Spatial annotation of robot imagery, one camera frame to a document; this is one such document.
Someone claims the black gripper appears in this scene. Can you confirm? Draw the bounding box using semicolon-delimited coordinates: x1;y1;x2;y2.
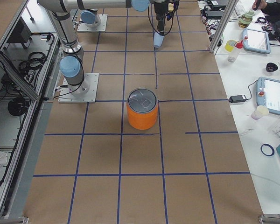
153;0;168;36

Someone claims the light blue plastic cup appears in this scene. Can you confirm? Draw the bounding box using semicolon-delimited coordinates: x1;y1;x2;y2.
153;32;164;49

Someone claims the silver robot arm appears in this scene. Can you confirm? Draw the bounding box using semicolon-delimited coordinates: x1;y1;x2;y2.
78;0;169;36
39;0;152;103

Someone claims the translucent plastic cup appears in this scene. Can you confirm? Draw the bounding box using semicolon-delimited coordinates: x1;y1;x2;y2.
251;105;269;120

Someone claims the yellow tape roll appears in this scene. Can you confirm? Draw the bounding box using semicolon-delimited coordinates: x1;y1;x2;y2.
224;40;237;52

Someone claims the red cap squeeze bottle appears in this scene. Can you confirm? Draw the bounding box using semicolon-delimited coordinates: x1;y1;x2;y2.
227;40;244;63

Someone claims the glass teapot with tea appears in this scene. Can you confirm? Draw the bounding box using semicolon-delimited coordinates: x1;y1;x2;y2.
238;10;255;28

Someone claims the upper teach pendant tablet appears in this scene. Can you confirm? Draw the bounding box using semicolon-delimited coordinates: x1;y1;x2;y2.
242;28;271;54

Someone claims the teach pendant tablet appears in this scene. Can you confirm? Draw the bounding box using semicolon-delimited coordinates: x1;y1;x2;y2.
256;77;280;115
242;28;271;54

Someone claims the black power adapter brick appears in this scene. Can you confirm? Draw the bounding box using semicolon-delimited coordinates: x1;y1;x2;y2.
228;95;247;103

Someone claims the black bowl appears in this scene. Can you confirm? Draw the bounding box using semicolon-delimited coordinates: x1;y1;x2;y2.
266;62;278;73

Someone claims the lower teach pendant tablet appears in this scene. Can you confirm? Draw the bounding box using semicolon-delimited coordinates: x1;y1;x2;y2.
256;77;280;115

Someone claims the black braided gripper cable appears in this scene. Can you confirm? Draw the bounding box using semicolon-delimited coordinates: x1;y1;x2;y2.
147;4;180;37

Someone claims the right aluminium frame post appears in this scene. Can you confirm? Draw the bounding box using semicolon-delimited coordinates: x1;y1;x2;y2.
208;0;238;53

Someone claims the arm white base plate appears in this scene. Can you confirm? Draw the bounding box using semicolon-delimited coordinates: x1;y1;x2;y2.
77;14;108;33
58;73;99;103

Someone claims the blue tape ring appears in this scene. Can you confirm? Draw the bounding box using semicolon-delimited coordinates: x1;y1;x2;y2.
260;144;275;157

